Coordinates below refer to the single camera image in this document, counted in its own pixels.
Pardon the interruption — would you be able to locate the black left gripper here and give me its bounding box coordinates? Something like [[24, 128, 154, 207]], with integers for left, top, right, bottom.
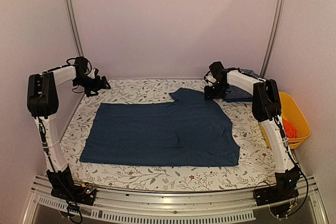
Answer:
[[73, 74, 111, 97]]

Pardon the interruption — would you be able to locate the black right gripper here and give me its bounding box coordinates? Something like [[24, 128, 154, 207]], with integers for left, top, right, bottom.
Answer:
[[205, 81, 227, 100]]

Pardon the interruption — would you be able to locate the blue checkered button shirt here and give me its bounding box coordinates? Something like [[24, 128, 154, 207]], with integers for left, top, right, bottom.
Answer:
[[225, 69, 260, 99]]

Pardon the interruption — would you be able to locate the grey blue garment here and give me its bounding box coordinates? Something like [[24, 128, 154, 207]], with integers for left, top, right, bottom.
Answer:
[[80, 88, 240, 167]]

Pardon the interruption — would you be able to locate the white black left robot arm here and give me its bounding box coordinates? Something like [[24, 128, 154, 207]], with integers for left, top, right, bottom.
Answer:
[[27, 57, 111, 200]]

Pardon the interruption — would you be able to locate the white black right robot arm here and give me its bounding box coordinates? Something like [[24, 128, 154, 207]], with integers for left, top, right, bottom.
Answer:
[[204, 61, 300, 201]]

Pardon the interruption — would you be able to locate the yellow plastic laundry basket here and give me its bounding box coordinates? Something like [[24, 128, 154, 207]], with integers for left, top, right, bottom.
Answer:
[[262, 92, 311, 150]]

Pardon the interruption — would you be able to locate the folded royal blue garment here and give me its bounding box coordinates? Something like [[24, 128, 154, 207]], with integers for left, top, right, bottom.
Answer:
[[225, 98, 253, 103]]

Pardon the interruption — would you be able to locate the orange garment in basket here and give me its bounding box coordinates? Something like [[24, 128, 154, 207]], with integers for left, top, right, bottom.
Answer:
[[282, 119, 298, 139]]

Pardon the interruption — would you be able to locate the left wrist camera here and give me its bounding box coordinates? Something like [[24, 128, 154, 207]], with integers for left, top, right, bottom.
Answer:
[[88, 68, 99, 79]]

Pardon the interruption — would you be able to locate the right aluminium frame post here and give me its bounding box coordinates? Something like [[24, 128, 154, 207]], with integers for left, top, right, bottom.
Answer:
[[260, 0, 285, 78]]

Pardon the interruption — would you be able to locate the aluminium frame post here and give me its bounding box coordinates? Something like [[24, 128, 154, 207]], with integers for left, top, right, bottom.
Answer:
[[260, 0, 285, 78], [64, 0, 84, 57]]

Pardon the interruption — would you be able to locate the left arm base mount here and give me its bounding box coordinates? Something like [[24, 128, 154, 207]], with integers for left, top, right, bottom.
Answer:
[[48, 173, 96, 206]]

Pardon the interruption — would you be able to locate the left aluminium frame post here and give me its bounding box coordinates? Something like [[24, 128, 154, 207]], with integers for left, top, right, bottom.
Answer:
[[64, 0, 84, 57]]

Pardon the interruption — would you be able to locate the aluminium front rail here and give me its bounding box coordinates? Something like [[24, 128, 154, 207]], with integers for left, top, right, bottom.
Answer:
[[23, 175, 329, 224]]

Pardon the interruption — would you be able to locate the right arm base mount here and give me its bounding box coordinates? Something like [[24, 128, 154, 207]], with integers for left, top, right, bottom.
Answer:
[[253, 181, 299, 219]]

